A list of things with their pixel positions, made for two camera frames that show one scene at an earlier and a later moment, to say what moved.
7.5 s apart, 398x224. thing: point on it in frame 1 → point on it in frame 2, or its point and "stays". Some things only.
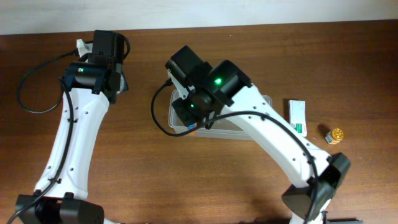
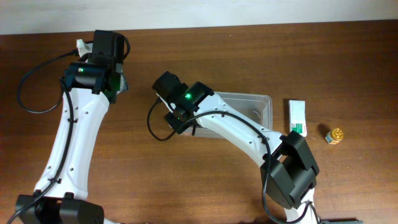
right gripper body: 185,112 → 165,83
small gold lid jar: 334,136 stays
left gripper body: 115,82 stays
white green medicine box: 297,116 stays
